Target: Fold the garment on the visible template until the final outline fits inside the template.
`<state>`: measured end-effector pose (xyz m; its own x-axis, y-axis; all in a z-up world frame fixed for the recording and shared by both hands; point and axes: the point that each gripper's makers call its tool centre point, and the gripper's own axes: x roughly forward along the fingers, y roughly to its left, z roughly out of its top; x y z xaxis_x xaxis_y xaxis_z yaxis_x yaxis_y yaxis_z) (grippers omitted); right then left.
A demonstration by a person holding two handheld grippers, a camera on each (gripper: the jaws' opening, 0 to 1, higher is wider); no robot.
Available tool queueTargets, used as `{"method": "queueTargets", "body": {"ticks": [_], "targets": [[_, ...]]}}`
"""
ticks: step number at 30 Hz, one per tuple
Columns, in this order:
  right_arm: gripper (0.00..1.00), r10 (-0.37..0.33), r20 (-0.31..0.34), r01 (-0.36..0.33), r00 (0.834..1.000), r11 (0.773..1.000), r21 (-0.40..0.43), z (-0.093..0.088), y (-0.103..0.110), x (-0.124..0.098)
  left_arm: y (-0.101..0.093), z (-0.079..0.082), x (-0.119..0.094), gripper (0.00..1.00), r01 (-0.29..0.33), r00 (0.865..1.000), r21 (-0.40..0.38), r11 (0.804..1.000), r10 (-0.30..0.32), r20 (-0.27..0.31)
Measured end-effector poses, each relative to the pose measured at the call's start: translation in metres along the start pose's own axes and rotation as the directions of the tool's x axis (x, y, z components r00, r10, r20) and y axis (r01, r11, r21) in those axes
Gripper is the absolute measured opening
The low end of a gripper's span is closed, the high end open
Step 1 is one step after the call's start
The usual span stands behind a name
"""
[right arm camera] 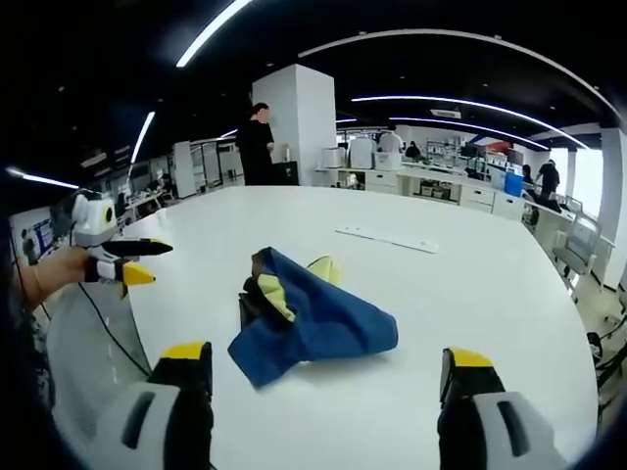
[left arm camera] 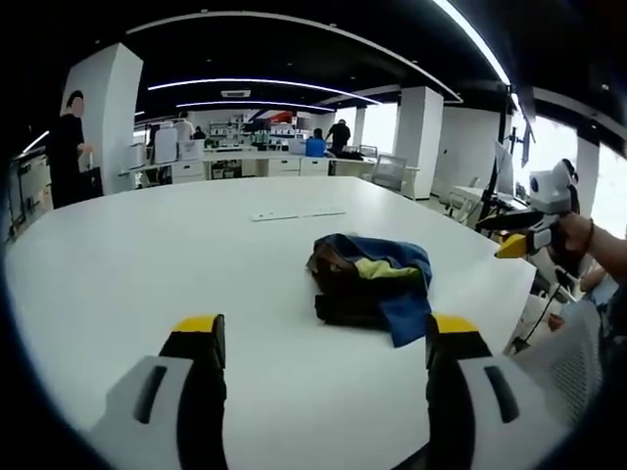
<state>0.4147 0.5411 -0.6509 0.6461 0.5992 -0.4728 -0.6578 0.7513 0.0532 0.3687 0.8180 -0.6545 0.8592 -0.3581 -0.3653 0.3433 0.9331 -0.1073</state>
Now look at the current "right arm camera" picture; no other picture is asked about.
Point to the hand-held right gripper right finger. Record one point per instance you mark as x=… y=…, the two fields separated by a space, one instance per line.
x=495 y=421

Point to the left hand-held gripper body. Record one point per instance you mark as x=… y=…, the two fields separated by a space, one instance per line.
x=90 y=218

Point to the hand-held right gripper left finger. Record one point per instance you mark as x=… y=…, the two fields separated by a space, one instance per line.
x=147 y=421

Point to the blue and yellow garment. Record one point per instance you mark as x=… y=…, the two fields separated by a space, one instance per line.
x=318 y=318

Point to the person's left hand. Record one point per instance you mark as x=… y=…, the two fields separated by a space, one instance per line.
x=66 y=267

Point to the black chair base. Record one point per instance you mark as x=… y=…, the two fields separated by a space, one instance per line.
x=607 y=352

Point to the person's dark patterned clothing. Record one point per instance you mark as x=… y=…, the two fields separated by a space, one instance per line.
x=24 y=372

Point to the black cabinet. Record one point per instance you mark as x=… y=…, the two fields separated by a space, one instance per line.
x=285 y=173

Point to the small white bottle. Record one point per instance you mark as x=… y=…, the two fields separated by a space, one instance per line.
x=288 y=154

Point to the grey office chair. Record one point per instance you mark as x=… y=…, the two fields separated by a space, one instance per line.
x=578 y=245

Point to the white box appliance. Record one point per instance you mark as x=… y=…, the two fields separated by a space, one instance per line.
x=361 y=152
x=329 y=157

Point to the white flat strip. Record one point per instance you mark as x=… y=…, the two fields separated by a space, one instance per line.
x=387 y=238

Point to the blue storage bin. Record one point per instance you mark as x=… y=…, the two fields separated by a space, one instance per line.
x=513 y=185

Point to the white drawer cabinet row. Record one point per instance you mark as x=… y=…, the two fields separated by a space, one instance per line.
x=441 y=188

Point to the curved ceiling light strip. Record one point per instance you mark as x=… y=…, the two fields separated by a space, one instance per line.
x=470 y=104
x=465 y=41

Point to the wall poster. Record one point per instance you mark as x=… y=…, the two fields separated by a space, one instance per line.
x=38 y=240

